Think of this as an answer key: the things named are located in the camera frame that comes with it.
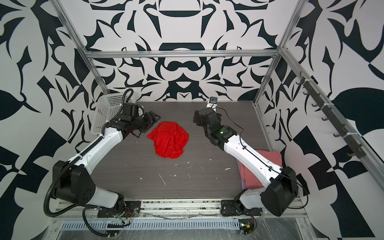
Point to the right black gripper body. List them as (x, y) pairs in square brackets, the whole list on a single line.
[(199, 116)]

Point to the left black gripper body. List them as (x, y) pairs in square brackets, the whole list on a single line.
[(139, 123)]

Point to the red t-shirt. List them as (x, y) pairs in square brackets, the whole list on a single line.
[(169, 140)]

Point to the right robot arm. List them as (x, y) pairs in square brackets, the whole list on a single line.
[(280, 185)]

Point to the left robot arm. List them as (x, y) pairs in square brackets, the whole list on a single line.
[(72, 180)]

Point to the white plastic basket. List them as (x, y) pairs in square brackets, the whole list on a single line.
[(106, 108)]

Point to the folded pink t-shirt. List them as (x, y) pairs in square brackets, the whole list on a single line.
[(254, 174)]

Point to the small green-lit circuit board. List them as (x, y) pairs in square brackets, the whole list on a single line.
[(247, 226)]

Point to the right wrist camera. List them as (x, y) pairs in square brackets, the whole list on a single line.
[(212, 102)]

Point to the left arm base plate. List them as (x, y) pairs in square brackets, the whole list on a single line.
[(127, 209)]

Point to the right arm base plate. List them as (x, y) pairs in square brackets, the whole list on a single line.
[(231, 208)]

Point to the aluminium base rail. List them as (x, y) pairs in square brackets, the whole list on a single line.
[(179, 209)]

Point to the white slotted cable duct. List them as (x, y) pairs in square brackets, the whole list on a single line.
[(187, 224)]

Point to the wall hook rail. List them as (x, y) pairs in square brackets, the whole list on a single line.
[(333, 115)]

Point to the aluminium frame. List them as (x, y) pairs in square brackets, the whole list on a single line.
[(371, 161)]

